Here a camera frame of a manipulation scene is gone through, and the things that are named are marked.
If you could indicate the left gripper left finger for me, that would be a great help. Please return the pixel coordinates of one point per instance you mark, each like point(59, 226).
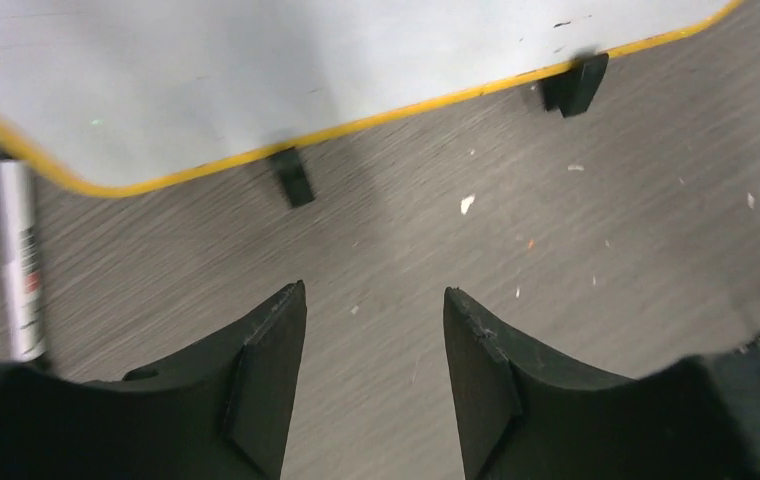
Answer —
point(219, 408)

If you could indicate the black whiteboard foot left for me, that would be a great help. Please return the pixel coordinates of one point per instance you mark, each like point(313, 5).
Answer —
point(288, 168)

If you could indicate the yellow framed whiteboard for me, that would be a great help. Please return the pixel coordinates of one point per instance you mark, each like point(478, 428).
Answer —
point(119, 98)

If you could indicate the white whiteboard marker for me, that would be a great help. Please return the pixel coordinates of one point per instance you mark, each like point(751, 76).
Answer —
point(22, 279)

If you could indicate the black whiteboard foot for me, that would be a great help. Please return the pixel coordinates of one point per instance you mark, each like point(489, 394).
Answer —
point(572, 91)
point(288, 168)

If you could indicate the black whiteboard foot right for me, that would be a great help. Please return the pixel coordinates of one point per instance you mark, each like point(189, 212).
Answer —
point(572, 91)

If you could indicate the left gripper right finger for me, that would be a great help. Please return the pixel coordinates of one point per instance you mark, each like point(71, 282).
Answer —
point(525, 410)

